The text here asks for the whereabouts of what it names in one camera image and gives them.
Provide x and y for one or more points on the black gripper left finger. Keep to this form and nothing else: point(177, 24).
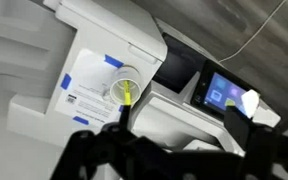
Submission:
point(84, 153)

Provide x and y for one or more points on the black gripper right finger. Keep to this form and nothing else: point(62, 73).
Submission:
point(240, 130)

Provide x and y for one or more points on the yellow sharpie marker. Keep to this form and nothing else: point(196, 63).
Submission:
point(127, 93)

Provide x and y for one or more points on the printer touchscreen panel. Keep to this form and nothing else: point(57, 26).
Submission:
point(217, 90)

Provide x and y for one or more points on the white office printer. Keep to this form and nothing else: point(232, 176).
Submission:
point(94, 30)

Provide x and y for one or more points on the blue tape piece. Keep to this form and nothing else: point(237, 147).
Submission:
point(121, 108)
point(80, 120)
point(113, 61)
point(65, 81)

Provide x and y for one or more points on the white printed instruction sheet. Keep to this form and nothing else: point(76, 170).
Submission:
point(87, 90)

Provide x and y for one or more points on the white paper cup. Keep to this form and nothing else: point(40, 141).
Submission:
point(117, 91)

